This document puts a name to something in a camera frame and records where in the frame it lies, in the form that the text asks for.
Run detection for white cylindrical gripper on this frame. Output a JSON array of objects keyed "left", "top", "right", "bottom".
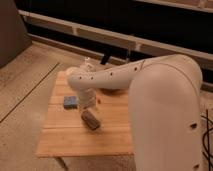
[{"left": 77, "top": 89, "right": 99, "bottom": 115}]

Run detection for dark grey eraser block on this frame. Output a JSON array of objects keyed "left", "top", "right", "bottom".
[{"left": 81, "top": 110, "right": 101, "bottom": 130}]

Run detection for black cables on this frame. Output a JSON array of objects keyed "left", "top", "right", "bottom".
[{"left": 200, "top": 109, "right": 213, "bottom": 171}]

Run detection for wooden table board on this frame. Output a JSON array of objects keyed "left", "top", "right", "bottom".
[{"left": 36, "top": 71, "right": 133, "bottom": 157}]

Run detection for white lidded cup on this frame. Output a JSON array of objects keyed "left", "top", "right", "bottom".
[{"left": 66, "top": 67, "right": 77, "bottom": 76}]

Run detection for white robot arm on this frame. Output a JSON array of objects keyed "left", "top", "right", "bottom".
[{"left": 67, "top": 54, "right": 203, "bottom": 171}]

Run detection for blue sponge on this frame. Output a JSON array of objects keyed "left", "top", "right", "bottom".
[{"left": 63, "top": 96, "right": 77, "bottom": 108}]

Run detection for clear plastic bottle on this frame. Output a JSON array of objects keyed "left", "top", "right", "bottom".
[{"left": 84, "top": 57, "right": 96, "bottom": 72}]

